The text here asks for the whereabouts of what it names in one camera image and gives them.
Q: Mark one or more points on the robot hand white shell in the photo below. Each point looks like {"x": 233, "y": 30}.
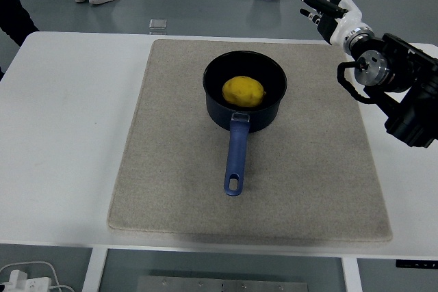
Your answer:
{"x": 347, "y": 15}

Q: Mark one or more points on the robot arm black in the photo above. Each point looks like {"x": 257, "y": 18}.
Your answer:
{"x": 407, "y": 100}

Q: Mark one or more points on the small square metal floor plate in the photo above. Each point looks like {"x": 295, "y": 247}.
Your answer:
{"x": 157, "y": 24}

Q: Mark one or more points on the beige fabric mat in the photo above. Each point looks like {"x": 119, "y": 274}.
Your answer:
{"x": 178, "y": 175}

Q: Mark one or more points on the black table control panel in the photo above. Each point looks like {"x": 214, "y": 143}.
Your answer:
{"x": 415, "y": 264}

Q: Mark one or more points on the white table leg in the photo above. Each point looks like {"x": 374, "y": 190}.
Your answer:
{"x": 94, "y": 271}
{"x": 352, "y": 275}

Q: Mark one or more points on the grey metal plate with screws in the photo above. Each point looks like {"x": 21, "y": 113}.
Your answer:
{"x": 222, "y": 285}

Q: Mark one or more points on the person in dark trousers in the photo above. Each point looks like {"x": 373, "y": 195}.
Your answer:
{"x": 13, "y": 15}

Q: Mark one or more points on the white power adapter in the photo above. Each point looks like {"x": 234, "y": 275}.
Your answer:
{"x": 24, "y": 281}

